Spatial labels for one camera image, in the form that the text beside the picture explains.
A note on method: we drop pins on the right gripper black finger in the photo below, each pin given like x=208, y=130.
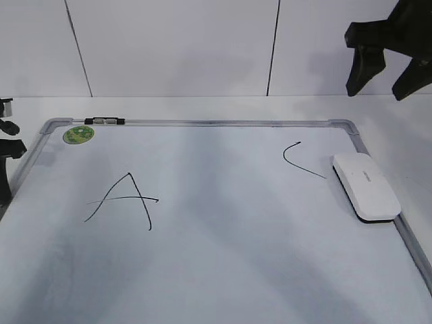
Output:
x=416, y=76
x=367, y=63

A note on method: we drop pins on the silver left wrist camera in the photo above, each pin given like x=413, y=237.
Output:
x=5, y=107

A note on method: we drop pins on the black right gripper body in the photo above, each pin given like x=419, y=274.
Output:
x=407, y=30

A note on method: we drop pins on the white whiteboard eraser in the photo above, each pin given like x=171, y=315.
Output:
x=368, y=190

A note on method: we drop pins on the green round magnet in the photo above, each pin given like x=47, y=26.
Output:
x=78, y=135

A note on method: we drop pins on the white whiteboard with grey frame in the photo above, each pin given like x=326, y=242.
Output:
x=202, y=222

